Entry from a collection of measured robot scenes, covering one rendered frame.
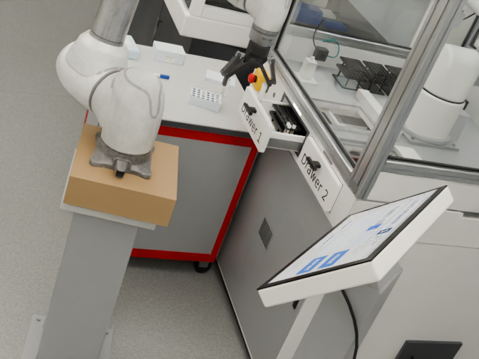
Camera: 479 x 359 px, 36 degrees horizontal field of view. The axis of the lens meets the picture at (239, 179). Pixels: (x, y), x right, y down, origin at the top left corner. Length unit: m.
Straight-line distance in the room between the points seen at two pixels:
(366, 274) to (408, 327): 1.28
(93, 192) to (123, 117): 0.23
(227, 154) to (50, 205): 0.94
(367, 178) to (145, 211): 0.67
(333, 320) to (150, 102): 0.76
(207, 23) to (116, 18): 1.23
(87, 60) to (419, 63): 0.93
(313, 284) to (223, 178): 1.35
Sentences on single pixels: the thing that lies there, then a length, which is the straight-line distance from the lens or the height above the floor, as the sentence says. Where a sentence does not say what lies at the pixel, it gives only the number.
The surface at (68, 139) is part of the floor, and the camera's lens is 3.86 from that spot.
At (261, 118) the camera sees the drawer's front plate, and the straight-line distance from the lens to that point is 2.56.
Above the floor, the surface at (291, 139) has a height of 0.88.
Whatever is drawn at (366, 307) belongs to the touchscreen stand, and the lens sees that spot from 1.80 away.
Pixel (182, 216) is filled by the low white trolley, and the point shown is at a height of 0.32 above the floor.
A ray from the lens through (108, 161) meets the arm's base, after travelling 2.11.
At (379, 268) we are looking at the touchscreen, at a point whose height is 1.18.
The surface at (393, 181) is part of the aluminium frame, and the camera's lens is 2.27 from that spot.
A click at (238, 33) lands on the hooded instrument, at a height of 0.87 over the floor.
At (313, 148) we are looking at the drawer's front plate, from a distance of 2.48.
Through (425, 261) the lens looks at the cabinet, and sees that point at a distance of 2.58.
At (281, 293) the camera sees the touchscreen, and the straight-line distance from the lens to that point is 1.66.
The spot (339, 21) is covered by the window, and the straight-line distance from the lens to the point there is 2.55.
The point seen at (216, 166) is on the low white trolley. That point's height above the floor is 0.58.
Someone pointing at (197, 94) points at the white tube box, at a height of 0.79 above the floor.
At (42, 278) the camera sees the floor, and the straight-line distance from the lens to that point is 2.99.
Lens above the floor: 2.00
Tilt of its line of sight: 30 degrees down
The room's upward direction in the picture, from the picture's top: 21 degrees clockwise
